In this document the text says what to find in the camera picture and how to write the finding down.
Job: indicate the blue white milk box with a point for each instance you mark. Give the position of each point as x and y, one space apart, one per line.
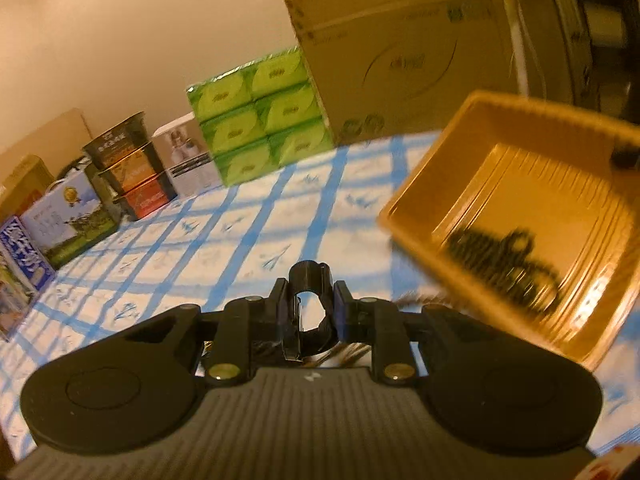
65 220

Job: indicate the orange instant noodle cup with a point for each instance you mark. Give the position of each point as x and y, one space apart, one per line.
135 172

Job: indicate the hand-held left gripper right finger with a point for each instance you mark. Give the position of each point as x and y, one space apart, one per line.
341 310

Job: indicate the blue checked tablecloth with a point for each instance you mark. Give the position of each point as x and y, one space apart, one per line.
225 240

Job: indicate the stack of green tissue packs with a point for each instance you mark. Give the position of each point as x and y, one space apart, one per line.
260 115

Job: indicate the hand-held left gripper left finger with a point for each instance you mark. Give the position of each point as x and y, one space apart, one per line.
280 306

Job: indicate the dark metal shelf rack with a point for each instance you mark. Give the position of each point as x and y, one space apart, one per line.
595 25

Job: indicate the yellow tin box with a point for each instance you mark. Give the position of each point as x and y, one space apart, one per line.
25 185

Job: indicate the blue printed carton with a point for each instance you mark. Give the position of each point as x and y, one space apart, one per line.
20 265

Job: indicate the flat cardboard panel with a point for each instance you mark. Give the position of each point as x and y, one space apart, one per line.
55 135

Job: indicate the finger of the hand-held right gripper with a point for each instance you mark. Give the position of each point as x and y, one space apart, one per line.
625 156

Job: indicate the yellow plastic tray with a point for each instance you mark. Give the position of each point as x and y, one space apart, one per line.
525 185

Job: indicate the large cardboard box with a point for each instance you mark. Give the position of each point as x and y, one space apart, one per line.
400 60

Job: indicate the white printed carton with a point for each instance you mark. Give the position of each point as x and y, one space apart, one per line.
187 160

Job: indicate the red instant noodle cup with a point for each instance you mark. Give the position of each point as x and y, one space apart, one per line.
147 200

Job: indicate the white pole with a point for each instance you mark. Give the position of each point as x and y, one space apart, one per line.
517 35

